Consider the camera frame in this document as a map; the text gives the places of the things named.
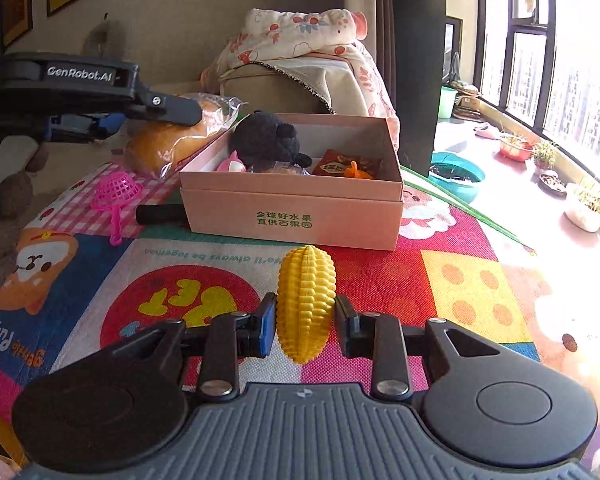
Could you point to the pink slipper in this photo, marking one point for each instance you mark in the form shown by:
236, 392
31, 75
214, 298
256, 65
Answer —
486, 133

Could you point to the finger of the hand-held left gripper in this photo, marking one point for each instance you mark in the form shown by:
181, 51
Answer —
172, 107
92, 125

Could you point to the floral white blanket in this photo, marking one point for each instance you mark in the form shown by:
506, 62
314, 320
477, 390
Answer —
290, 27

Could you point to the brown fuzzy cloth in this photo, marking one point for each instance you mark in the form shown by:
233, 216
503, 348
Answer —
0, 250

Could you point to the small potted plant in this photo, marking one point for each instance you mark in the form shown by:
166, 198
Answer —
545, 157

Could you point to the white plant pot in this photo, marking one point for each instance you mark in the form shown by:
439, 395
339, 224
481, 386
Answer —
587, 215

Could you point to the black cylindrical object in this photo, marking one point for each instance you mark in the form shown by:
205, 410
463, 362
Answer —
157, 214

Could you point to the yellow toy corn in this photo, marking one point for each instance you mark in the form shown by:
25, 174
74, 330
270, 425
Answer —
306, 300

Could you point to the pink toy strainer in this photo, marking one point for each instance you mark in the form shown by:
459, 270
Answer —
116, 190

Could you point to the brown curtain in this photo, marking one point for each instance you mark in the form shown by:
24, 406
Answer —
382, 30

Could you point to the green plastic bucket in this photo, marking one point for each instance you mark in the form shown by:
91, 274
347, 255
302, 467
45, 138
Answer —
447, 102

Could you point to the dark shallow dish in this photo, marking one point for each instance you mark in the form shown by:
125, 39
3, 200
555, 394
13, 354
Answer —
552, 184

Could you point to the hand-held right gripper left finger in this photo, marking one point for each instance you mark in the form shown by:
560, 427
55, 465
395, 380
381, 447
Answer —
266, 327

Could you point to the black plush toy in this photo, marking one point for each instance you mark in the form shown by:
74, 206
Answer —
267, 137

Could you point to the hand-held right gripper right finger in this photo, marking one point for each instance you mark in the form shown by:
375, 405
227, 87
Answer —
342, 332

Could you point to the dark pillar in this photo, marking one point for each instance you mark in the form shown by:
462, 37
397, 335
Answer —
420, 60

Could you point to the packaged bread bun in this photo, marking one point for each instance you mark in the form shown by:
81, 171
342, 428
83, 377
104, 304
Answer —
167, 147

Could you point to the pink and green squishy toy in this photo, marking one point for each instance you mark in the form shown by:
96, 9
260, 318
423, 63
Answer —
231, 162

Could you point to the pink cardboard box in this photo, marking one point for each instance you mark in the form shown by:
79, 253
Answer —
290, 210

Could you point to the red snack packet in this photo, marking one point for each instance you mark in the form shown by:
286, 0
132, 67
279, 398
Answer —
332, 162

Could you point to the blue plastic basin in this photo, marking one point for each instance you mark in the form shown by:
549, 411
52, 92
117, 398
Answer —
457, 182

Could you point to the colourful cartoon play mat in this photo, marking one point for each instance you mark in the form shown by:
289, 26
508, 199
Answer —
180, 270

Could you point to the red plant pot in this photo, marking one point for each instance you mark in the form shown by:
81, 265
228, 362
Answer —
515, 150

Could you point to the dark window frame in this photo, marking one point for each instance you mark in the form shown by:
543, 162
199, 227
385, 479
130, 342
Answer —
552, 35

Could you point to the beige cloth with dark fringe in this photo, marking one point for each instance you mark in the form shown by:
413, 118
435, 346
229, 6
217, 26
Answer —
320, 75

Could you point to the orange plastic toy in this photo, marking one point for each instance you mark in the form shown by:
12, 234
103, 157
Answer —
357, 171

